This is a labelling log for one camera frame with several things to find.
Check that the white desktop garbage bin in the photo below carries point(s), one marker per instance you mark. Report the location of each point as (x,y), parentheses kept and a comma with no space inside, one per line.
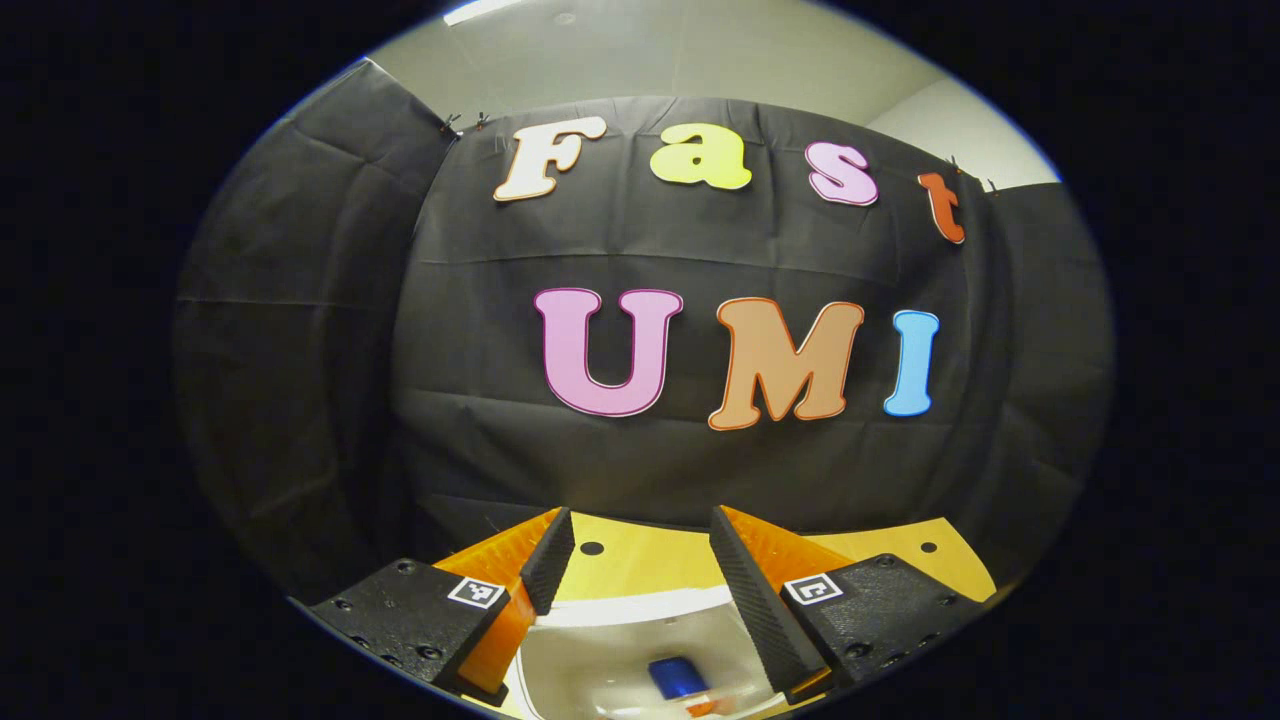
(600,660)

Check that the ceiling light panel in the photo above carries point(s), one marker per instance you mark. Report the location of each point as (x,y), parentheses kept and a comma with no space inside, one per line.
(480,10)

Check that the blue pop can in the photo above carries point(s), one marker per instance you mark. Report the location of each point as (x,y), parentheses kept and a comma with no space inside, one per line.
(678,677)

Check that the black backdrop cloth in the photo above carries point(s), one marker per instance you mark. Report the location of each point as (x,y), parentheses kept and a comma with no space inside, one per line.
(480,400)

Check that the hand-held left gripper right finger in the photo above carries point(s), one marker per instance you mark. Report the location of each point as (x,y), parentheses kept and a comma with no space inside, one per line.
(760,610)

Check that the orange paper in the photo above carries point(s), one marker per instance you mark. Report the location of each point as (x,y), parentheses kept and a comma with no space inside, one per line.
(702,708)

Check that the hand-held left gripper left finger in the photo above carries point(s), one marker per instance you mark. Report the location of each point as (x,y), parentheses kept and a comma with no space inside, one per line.
(548,560)

